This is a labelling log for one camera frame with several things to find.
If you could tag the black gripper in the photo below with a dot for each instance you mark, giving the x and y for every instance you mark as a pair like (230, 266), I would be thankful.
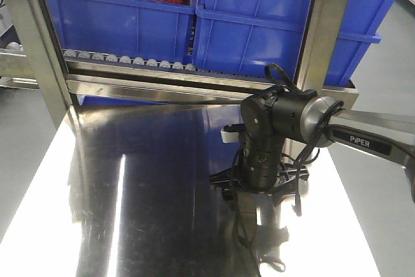
(259, 170)

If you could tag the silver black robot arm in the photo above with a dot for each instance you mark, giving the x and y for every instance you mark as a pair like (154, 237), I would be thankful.
(281, 128)

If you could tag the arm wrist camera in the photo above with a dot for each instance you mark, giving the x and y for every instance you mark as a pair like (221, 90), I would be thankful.
(232, 133)

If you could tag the right blue plastic bin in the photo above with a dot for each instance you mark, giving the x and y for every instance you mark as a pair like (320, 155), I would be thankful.
(243, 36)

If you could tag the steel roller rack frame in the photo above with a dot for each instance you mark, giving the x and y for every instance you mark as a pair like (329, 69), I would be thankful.
(60, 79)

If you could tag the blue plastic bin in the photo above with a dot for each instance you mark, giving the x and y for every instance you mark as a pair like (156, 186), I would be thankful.
(145, 28)
(243, 36)

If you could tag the left blue plastic bin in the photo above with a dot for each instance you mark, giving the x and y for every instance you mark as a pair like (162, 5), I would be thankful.
(145, 28)

